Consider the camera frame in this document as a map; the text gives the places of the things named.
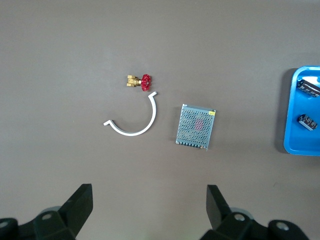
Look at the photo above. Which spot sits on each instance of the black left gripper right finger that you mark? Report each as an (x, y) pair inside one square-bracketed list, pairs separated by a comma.
[(220, 215)]

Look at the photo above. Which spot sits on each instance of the white curved plastic bracket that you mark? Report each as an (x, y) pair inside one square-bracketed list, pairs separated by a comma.
[(131, 133)]

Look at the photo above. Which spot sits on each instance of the blue plastic tray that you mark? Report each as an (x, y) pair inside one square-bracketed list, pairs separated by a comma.
[(291, 125)]

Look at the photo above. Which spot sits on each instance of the small dark electrolytic capacitor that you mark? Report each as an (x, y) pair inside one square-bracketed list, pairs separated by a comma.
[(308, 122)]

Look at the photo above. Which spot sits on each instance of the large dark electrolytic capacitor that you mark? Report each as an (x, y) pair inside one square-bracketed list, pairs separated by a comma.
[(308, 88)]

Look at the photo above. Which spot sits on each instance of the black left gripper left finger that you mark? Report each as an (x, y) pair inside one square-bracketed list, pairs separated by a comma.
[(75, 212)]

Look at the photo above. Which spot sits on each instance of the metal mesh power supply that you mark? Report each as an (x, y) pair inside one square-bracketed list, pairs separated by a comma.
[(195, 127)]

